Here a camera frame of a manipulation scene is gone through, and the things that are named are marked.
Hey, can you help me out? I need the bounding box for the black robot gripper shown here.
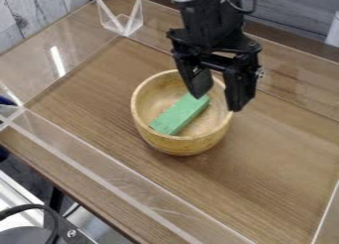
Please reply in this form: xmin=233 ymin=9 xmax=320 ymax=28
xmin=167 ymin=3 xmax=261 ymax=112

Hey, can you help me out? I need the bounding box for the green rectangular block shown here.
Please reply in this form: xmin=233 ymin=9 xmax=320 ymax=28
xmin=149 ymin=92 xmax=211 ymax=136

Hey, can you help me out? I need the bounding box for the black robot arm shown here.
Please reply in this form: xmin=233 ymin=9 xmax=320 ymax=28
xmin=167 ymin=0 xmax=262 ymax=112

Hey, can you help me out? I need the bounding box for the light wooden bowl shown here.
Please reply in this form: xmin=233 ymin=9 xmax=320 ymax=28
xmin=130 ymin=69 xmax=234 ymax=156

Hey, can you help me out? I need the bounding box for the blue object at left edge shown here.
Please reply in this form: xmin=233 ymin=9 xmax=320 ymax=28
xmin=0 ymin=95 xmax=18 ymax=106

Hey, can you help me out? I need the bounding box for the clear acrylic tray enclosure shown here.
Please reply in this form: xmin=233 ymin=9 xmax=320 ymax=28
xmin=0 ymin=0 xmax=339 ymax=244

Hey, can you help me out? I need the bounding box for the black metal bracket with screw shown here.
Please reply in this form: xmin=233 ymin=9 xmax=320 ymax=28
xmin=43 ymin=209 xmax=98 ymax=244

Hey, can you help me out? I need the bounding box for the black cable loop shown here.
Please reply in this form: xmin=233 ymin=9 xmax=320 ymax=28
xmin=0 ymin=203 xmax=62 ymax=244

